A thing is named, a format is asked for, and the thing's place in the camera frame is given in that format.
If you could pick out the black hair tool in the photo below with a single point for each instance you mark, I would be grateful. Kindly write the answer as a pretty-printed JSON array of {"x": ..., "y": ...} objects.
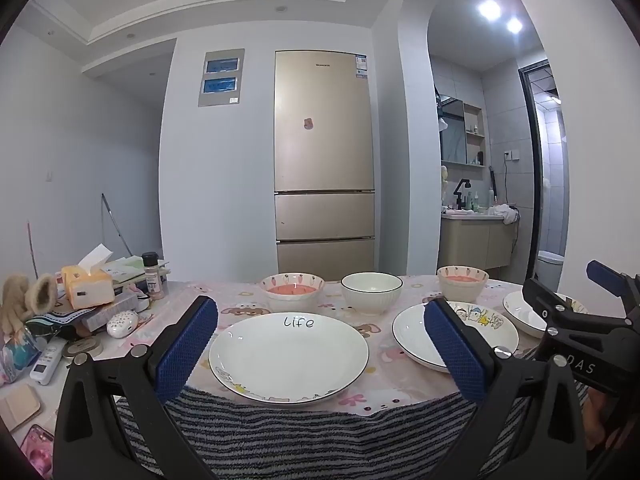
[{"x": 493, "y": 185}]

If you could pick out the gold refrigerator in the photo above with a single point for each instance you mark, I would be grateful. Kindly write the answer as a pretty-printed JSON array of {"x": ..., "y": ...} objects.
[{"x": 324, "y": 160}]

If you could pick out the white toilet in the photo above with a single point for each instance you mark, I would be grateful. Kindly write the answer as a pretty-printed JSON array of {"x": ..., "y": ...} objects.
[{"x": 550, "y": 265}]

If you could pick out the beige wallet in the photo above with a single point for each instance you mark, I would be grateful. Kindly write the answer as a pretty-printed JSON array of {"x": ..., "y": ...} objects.
[{"x": 17, "y": 407}]

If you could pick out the white crumpled cloth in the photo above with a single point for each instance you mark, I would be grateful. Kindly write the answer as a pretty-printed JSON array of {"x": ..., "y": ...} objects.
[{"x": 506, "y": 212}]

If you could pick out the pink cased phone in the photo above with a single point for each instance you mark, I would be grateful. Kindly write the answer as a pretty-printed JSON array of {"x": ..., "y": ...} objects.
[{"x": 39, "y": 452}]

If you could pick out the white remote control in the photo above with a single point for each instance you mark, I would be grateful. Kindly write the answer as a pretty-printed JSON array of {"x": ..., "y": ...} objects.
[{"x": 47, "y": 362}]

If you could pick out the green bottle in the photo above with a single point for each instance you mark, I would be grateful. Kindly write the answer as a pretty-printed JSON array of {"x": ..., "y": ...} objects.
[{"x": 475, "y": 202}]

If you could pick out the pink cartoon print tablecloth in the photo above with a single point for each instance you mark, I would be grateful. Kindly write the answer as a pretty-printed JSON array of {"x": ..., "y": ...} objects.
[{"x": 385, "y": 360}]

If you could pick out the black capped spice bottle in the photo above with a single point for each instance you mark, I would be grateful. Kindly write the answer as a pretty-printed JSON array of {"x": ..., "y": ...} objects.
[{"x": 153, "y": 280}]

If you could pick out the pink fridge magnet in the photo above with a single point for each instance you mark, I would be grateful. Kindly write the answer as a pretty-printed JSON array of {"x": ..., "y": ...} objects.
[{"x": 308, "y": 123}]

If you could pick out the hanging yellow plush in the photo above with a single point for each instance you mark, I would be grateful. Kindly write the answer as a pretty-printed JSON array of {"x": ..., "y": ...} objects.
[{"x": 444, "y": 180}]

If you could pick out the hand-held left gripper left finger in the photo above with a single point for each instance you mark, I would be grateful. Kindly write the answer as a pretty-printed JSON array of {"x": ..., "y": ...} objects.
[{"x": 185, "y": 350}]

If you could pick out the beige plush toy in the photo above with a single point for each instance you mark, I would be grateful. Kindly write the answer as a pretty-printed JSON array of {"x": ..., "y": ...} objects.
[{"x": 25, "y": 300}]

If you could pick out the person's right hand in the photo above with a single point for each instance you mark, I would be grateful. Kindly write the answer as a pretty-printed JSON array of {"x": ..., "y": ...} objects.
[{"x": 596, "y": 420}]

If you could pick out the grey wall electrical panel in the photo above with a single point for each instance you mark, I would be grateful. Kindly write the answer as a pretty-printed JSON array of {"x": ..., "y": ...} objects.
[{"x": 220, "y": 77}]

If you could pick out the black faucet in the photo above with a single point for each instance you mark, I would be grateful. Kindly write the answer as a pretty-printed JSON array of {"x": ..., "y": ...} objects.
[{"x": 460, "y": 192}]

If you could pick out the beige vanity cabinet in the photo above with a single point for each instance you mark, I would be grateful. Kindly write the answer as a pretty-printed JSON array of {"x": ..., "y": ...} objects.
[{"x": 475, "y": 242}]

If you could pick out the bright ceiling light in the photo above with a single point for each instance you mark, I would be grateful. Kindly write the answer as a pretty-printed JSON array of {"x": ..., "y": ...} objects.
[
  {"x": 490, "y": 8},
  {"x": 514, "y": 25}
]

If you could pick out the grey striped cloth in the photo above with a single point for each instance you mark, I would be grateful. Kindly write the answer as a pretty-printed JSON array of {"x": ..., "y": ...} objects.
[{"x": 300, "y": 440}]

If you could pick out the white ribbed bowl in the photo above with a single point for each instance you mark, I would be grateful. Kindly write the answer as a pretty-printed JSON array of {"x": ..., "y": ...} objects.
[{"x": 371, "y": 295}]

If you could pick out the black door frame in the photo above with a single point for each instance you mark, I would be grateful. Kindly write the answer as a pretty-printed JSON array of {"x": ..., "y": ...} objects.
[{"x": 530, "y": 170}]

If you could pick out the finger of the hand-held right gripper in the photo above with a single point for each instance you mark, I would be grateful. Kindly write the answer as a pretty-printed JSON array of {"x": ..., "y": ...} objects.
[
  {"x": 542, "y": 300},
  {"x": 604, "y": 273}
]

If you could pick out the teal printed pouch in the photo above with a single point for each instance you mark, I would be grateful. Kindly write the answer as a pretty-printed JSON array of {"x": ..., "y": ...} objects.
[{"x": 17, "y": 362}]

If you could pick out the white oval case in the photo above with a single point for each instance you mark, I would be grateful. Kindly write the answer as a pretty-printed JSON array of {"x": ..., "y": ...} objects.
[{"x": 122, "y": 322}]

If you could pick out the yellow toast tissue box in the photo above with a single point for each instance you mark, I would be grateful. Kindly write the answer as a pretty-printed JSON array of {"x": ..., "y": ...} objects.
[{"x": 87, "y": 287}]

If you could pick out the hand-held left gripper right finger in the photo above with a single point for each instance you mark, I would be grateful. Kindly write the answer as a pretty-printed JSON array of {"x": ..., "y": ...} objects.
[{"x": 457, "y": 352}]

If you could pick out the white cartoon print plate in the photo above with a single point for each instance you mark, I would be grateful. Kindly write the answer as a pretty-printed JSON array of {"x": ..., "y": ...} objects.
[
  {"x": 517, "y": 310},
  {"x": 415, "y": 330},
  {"x": 290, "y": 360}
]

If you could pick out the bathroom mirror cabinet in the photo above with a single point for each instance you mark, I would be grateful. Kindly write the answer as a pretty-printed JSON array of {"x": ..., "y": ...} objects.
[{"x": 460, "y": 130}]

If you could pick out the white wall socket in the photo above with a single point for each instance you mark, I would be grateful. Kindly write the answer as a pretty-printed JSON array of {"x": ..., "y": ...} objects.
[{"x": 511, "y": 155}]

